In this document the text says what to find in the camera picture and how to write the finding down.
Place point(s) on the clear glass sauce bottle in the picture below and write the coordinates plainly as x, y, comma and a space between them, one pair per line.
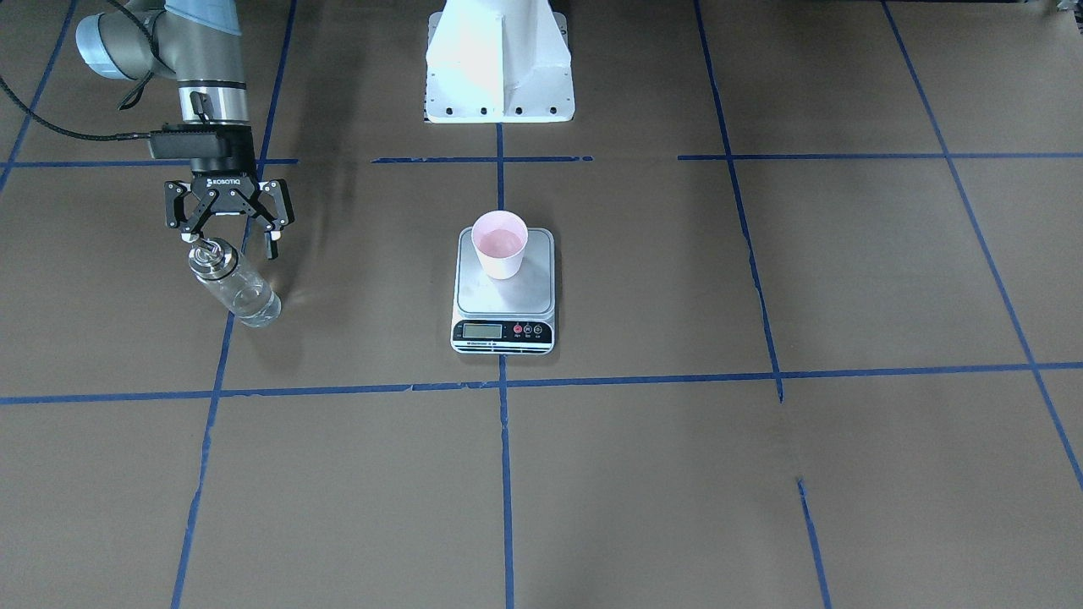
235, 282

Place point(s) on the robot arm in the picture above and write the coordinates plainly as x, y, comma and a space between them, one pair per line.
198, 45

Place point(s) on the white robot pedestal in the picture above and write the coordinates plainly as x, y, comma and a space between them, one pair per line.
498, 62

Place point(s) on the pink plastic cup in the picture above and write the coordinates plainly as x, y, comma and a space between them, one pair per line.
499, 239

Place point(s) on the silver digital kitchen scale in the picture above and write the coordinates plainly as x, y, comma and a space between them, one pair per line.
513, 316

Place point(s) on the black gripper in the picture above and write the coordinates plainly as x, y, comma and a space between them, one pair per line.
223, 177

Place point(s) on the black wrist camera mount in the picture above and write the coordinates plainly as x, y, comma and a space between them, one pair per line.
186, 142

